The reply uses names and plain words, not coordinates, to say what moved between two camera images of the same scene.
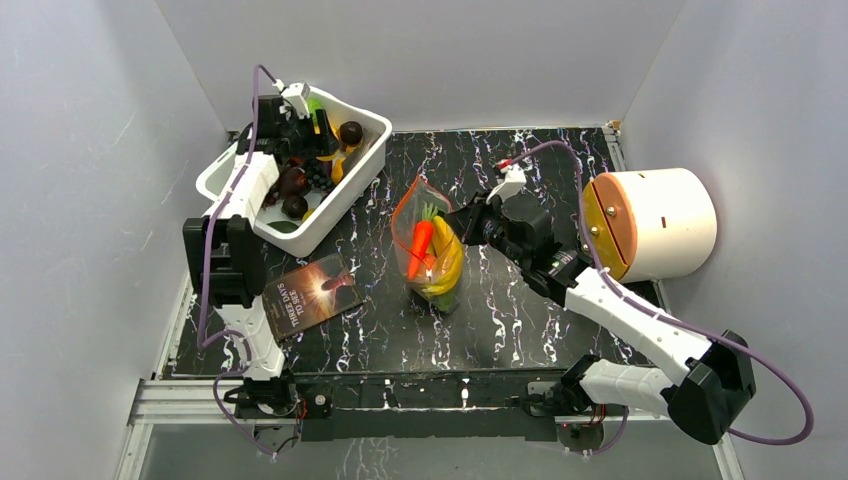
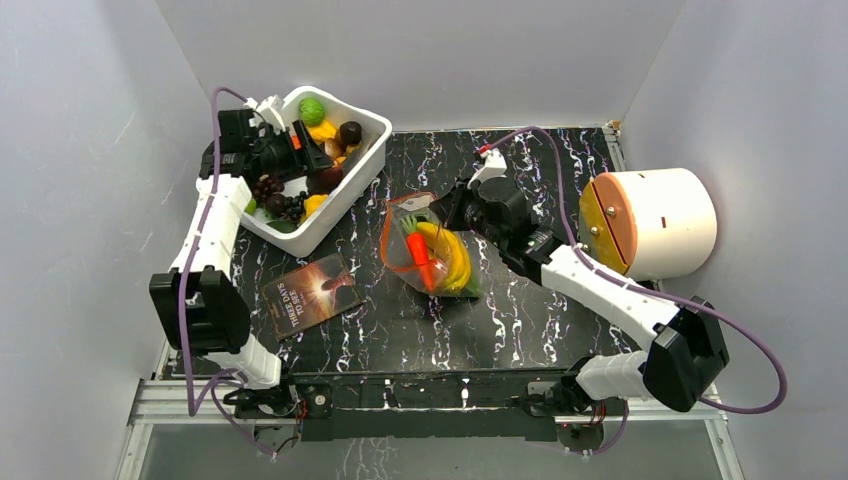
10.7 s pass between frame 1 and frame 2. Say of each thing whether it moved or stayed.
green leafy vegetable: moved
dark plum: moved
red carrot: moved
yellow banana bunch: moved
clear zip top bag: moved
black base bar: stayed
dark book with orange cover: stayed
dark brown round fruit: stayed
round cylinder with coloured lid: stayed
